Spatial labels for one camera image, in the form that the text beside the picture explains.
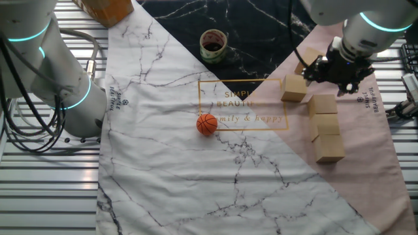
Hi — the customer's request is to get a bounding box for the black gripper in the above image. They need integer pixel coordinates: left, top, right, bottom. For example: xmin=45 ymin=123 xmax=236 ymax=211
xmin=302 ymin=48 xmax=376 ymax=97

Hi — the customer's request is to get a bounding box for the wooden cube block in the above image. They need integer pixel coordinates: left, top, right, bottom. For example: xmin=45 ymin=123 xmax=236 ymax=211
xmin=295 ymin=47 xmax=325 ymax=75
xmin=313 ymin=133 xmax=346 ymax=164
xmin=280 ymin=74 xmax=308 ymax=103
xmin=309 ymin=113 xmax=341 ymax=142
xmin=308 ymin=94 xmax=338 ymax=116

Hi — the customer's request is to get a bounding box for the small silver device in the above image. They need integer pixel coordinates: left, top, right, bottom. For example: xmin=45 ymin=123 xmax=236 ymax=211
xmin=400 ymin=73 xmax=418 ymax=102

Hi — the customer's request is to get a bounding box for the roll of clear tape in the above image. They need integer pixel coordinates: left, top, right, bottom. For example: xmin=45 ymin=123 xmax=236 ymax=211
xmin=199 ymin=28 xmax=229 ymax=65

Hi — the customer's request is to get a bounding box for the small orange basketball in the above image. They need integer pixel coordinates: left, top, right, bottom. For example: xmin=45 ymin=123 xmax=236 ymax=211
xmin=196 ymin=113 xmax=219 ymax=136

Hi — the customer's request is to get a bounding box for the marble pink black cloth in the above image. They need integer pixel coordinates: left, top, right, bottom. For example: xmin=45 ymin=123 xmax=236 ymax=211
xmin=95 ymin=0 xmax=418 ymax=235

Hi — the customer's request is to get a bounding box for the open cardboard box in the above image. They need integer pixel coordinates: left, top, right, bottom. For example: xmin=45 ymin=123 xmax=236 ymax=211
xmin=72 ymin=0 xmax=135 ymax=29

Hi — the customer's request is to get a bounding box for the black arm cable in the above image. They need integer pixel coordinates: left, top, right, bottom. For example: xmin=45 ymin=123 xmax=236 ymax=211
xmin=0 ymin=0 xmax=311 ymax=138

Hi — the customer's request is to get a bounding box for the black device mount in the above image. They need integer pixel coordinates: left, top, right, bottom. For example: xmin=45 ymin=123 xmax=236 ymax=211
xmin=385 ymin=100 xmax=418 ymax=120

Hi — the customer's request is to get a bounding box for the grey cable with connector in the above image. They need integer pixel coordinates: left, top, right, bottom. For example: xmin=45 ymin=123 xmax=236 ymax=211
xmin=58 ymin=28 xmax=101 ymax=81

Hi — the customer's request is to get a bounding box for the black base cable bundle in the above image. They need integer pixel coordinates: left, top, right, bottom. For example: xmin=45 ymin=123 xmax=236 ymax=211
xmin=0 ymin=94 xmax=71 ymax=154

